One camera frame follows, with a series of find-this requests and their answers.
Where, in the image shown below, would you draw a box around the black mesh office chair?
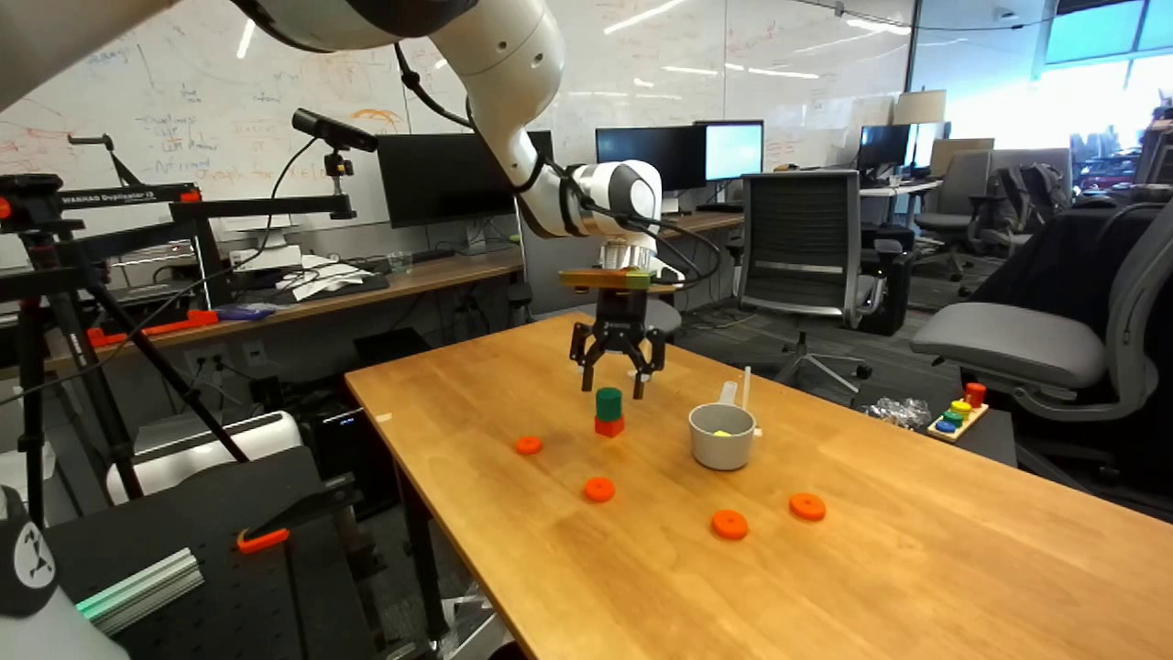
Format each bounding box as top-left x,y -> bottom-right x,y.
738,168 -> 878,395

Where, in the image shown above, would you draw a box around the dark computer monitor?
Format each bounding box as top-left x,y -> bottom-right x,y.
595,126 -> 708,207

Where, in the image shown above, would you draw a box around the black cart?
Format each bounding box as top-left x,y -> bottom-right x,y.
42,445 -> 386,660

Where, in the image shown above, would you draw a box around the black camera on boom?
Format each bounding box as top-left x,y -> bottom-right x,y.
290,107 -> 382,223

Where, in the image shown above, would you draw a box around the grey measuring cup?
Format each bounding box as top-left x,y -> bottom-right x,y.
685,378 -> 762,476

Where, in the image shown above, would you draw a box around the clear plastic stand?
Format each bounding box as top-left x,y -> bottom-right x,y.
738,364 -> 767,445

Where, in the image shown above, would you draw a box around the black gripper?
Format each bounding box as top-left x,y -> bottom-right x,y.
565,290 -> 670,402

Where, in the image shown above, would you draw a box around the grey padded office chair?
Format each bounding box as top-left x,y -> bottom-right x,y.
509,217 -> 685,342

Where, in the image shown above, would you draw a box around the lit computer monitor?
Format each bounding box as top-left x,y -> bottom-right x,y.
698,116 -> 768,186

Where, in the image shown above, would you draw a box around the aluminium bar with green light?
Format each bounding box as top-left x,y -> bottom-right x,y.
68,543 -> 210,642

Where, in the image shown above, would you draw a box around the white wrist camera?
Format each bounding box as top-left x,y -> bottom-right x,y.
598,239 -> 663,274

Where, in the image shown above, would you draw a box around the white papers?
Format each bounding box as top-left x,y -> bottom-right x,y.
266,250 -> 372,305

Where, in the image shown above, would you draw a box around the red flat tool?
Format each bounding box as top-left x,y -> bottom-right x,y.
83,305 -> 222,355

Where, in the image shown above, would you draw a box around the black camera tripod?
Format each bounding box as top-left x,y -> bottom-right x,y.
0,132 -> 358,529

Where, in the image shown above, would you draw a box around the wide dark monitor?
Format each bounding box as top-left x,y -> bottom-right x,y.
372,130 -> 557,230

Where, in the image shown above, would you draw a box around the black low stool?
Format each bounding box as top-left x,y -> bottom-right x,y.
854,386 -> 1017,470

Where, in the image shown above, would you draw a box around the colourful stacking toy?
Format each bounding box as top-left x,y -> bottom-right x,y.
923,378 -> 994,445

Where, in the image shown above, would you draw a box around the black draped cloth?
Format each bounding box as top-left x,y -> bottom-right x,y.
970,199 -> 1169,333

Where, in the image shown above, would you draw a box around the orange clamp handle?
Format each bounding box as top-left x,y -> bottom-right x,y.
234,523 -> 295,561

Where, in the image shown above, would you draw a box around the long wooden desk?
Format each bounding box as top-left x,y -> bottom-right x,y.
46,208 -> 746,371

